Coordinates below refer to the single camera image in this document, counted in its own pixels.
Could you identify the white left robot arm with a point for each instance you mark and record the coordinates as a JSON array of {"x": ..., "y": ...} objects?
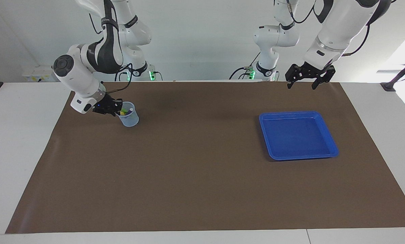
[{"x": 338, "y": 27}]

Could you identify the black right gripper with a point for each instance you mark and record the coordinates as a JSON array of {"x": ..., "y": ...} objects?
[{"x": 106, "y": 105}]

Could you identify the blue plastic tray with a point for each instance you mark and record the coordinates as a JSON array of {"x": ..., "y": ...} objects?
[{"x": 297, "y": 135}]

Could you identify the translucent plastic cup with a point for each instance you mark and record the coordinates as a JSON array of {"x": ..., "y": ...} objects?
[{"x": 129, "y": 121}]

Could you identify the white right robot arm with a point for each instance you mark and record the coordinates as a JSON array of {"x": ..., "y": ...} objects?
[{"x": 84, "y": 78}]

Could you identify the brown table mat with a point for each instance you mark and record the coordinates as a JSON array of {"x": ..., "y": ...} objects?
[{"x": 202, "y": 176}]

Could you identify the white power strip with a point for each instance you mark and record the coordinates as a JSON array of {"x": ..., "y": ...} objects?
[{"x": 40, "y": 74}]

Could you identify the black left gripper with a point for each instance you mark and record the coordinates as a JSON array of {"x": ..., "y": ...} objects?
[{"x": 312, "y": 70}]

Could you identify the black slanted stand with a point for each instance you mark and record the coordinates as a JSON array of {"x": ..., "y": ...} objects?
[{"x": 400, "y": 73}]

